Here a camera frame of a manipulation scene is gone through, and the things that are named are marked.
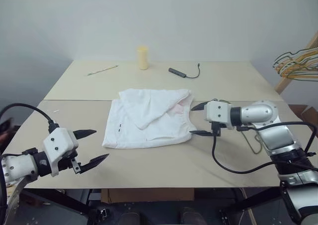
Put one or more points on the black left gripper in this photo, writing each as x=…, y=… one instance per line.
x=65, y=164

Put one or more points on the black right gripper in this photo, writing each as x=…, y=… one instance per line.
x=216, y=128

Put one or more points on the white garment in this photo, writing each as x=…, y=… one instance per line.
x=139, y=130

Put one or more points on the small white stick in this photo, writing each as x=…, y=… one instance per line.
x=55, y=111

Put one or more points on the brown cardboard panel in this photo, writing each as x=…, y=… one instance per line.
x=149, y=195

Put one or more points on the thin pale stick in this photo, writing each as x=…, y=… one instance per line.
x=103, y=70

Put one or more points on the pale yellow plastic cup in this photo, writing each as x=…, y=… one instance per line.
x=142, y=58

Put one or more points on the dark red object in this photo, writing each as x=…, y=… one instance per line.
x=5, y=128

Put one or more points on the wooden clothes rack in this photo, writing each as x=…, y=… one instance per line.
x=283, y=84

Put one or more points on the open brown cardboard box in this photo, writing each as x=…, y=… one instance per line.
x=298, y=110

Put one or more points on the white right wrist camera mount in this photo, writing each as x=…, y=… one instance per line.
x=218, y=112

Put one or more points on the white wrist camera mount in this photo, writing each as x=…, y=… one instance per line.
x=218, y=112
x=58, y=141

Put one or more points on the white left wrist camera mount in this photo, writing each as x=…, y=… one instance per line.
x=58, y=141

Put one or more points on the black table frame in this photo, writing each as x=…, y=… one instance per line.
x=62, y=200

